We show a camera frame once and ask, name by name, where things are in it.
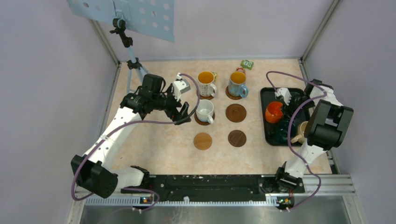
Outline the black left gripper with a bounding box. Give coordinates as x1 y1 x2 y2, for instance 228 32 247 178
152 85 191 125

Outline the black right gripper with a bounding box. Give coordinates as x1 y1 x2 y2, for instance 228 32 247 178
280 95 316 123

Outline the orange glass cup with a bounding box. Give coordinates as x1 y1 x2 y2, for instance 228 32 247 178
264 101 283 124

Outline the white ceramic mug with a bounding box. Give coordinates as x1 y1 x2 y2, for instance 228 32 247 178
196 99 214 124

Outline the brown ridged coaster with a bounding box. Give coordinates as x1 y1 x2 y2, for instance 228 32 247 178
194 113 215 126
226 104 247 123
225 87 242 100
200 95 214 100

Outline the beige ceramic mug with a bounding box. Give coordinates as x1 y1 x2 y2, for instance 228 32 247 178
290 121 308 144

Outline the dark teal glass cup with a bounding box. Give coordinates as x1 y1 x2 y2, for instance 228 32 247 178
273 119 290 146

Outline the patterned white mug yellow inside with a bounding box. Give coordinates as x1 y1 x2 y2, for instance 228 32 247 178
198 71 218 98

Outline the light wood coaster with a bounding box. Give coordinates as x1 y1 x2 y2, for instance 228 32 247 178
193 133 212 150

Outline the blue mug yellow inside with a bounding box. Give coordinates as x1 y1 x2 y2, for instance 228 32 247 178
228 71 249 98

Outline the brown ridged coaster front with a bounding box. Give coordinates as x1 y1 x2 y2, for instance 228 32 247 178
226 104 247 123

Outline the dark walnut wood coaster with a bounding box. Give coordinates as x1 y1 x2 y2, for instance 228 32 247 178
228 130 247 147

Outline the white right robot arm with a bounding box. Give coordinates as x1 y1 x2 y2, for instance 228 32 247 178
274 79 354 193

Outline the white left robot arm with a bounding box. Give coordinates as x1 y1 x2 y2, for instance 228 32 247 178
71 73 192 201

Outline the black serving tray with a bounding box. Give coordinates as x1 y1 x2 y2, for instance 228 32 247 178
260 87 310 147

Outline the green owl toy block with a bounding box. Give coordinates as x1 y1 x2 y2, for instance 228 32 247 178
240 60 254 70

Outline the red owl toy block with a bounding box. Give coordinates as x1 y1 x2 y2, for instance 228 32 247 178
236 68 245 74

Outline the light blue perforated board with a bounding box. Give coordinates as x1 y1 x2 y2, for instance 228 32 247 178
67 0 175 42

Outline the light blue tripod stand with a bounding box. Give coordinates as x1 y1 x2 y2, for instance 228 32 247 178
110 18 148 93

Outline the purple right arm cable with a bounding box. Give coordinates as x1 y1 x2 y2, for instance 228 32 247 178
266 71 328 211

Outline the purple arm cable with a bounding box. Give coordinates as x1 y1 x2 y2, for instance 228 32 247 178
70 73 201 214
266 71 328 211

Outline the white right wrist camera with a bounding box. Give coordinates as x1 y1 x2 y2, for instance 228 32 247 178
275 88 292 105

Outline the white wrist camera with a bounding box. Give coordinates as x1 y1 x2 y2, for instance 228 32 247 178
172 73 191 101
275 88 292 105

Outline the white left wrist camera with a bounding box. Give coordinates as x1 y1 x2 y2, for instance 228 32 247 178
172 73 191 101

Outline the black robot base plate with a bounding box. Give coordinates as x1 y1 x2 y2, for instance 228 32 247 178
139 175 305 202

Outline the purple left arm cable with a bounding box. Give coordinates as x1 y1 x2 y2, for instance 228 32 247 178
70 73 201 214

